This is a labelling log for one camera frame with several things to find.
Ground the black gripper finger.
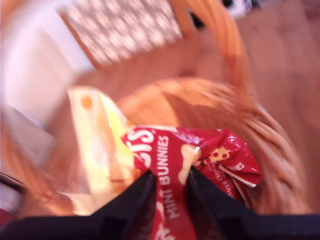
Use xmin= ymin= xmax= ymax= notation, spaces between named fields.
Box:
xmin=184 ymin=167 xmax=261 ymax=240
xmin=92 ymin=169 xmax=158 ymax=240

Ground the red mini bunnies bag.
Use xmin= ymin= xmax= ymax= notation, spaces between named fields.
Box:
xmin=121 ymin=126 xmax=263 ymax=240

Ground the pale yellow orange-dotted bag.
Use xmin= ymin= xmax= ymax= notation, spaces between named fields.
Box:
xmin=66 ymin=85 xmax=148 ymax=217

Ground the woven wicker basket with handle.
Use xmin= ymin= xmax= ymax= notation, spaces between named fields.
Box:
xmin=0 ymin=0 xmax=313 ymax=218

